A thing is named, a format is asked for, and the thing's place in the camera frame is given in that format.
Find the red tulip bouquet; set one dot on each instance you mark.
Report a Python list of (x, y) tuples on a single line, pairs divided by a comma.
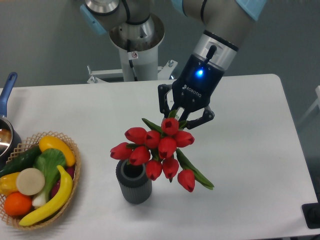
[(159, 150)]

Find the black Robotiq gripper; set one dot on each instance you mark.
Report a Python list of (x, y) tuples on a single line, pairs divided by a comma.
[(191, 91)]

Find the dark grey ribbed vase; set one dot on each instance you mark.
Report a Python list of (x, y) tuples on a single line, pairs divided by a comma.
[(135, 186)]

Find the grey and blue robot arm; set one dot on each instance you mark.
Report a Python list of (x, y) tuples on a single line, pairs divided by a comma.
[(227, 23)]

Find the beige round disc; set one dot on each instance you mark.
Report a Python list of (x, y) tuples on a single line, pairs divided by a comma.
[(30, 181)]

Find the white frame at right edge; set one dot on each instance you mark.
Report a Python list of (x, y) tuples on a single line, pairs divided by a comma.
[(312, 111)]

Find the green bok choy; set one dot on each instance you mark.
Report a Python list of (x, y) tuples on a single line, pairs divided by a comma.
[(47, 163)]

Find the green cucumber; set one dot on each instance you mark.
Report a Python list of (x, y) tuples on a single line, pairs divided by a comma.
[(22, 161)]

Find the yellow bell pepper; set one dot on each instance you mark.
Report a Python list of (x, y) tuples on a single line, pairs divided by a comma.
[(8, 184)]

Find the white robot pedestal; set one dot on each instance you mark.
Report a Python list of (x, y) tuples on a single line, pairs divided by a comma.
[(138, 51)]

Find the blue handled saucepan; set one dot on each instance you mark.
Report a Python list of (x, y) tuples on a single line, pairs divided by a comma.
[(9, 138)]

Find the woven wicker basket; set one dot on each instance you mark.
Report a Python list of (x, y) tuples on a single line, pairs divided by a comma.
[(26, 144)]

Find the orange fruit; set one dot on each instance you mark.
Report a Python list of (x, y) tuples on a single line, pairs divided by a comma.
[(17, 204)]

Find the black device at edge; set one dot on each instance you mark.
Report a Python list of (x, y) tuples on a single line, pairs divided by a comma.
[(311, 212)]

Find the yellow banana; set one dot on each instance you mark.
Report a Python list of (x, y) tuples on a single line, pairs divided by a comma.
[(53, 205)]

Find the dark red fruit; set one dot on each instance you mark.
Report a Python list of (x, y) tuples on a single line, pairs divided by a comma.
[(55, 188)]

